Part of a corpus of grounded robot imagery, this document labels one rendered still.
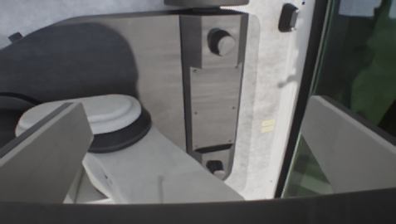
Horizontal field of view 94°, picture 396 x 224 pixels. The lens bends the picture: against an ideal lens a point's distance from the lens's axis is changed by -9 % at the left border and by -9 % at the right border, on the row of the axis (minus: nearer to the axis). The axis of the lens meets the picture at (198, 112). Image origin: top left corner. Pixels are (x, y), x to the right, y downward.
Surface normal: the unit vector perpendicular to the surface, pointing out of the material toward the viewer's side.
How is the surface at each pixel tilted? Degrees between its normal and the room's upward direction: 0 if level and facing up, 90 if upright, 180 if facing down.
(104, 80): 0
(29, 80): 0
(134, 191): 90
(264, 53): 0
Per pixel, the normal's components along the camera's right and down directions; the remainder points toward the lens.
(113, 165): -0.01, -0.85
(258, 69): 0.23, 0.51
